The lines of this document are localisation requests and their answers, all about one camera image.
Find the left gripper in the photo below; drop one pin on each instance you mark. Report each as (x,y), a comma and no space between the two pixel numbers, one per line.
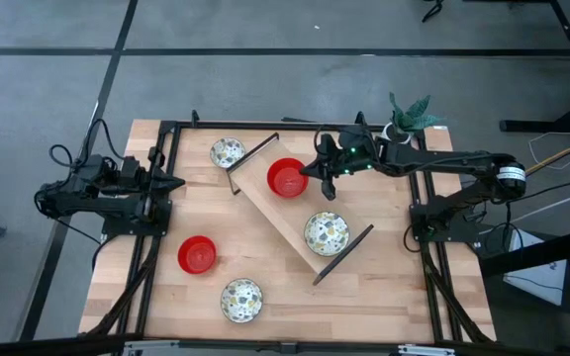
(149,183)

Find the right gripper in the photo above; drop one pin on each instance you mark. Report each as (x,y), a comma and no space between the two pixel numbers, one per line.
(339,160)

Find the red plastic bowl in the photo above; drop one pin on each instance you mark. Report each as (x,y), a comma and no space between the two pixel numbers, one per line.
(285,185)
(196,254)

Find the pear patterned ceramic bowl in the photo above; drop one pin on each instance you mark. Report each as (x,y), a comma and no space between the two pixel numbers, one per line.
(325,233)
(226,152)
(241,300)

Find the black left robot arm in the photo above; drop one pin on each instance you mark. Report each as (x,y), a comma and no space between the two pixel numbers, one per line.
(92,205)

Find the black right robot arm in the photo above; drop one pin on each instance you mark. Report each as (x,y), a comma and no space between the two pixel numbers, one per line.
(438,160)

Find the green plant in white pot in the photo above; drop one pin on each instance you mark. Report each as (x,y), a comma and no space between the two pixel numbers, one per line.
(408,118)

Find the black desk base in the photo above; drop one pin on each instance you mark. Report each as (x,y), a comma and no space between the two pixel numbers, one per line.
(537,126)

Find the black metal stand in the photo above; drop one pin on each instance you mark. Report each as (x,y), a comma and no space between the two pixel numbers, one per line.
(537,251)

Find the white box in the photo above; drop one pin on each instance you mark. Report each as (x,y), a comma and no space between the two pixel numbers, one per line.
(537,267)

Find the black aluminium table frame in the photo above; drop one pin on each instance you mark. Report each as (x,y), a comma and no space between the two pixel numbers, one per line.
(265,123)

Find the silver frame bracket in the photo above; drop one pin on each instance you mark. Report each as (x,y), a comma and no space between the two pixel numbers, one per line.
(144,347)
(426,350)

